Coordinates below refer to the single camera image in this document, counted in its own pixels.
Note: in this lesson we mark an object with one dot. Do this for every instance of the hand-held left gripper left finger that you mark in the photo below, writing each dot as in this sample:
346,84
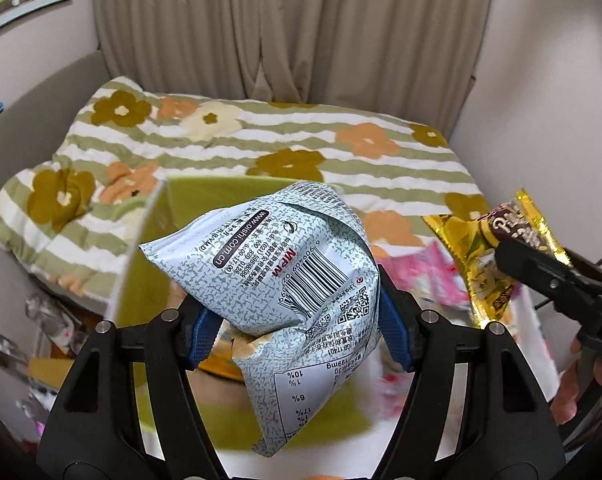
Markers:
202,336

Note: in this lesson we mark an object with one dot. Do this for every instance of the person's right hand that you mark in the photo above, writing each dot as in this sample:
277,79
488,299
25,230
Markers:
565,392

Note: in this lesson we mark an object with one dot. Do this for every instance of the pink snack packet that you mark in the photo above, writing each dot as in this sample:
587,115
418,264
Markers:
421,275

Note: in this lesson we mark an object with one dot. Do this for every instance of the floral striped blanket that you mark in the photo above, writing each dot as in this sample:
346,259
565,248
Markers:
281,130

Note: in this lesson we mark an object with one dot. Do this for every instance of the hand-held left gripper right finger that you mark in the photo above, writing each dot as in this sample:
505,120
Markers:
393,321

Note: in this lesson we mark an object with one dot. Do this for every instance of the beige upholstered headboard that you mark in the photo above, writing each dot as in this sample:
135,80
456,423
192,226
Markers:
26,120

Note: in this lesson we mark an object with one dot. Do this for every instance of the green lined storage box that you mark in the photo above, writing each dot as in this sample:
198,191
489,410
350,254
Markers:
151,260

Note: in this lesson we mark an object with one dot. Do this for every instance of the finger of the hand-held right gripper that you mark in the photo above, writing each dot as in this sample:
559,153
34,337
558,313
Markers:
541,267

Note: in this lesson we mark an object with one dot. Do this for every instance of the metal stand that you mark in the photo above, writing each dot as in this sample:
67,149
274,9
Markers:
51,320

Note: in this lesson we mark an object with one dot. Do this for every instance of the gold snack packet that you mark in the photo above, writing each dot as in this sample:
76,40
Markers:
476,250

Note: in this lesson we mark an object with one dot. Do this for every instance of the beige curtain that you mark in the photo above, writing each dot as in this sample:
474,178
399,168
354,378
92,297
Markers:
281,25

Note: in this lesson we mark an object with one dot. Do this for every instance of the grey patterned snack bag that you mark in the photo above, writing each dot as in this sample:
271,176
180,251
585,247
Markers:
281,260

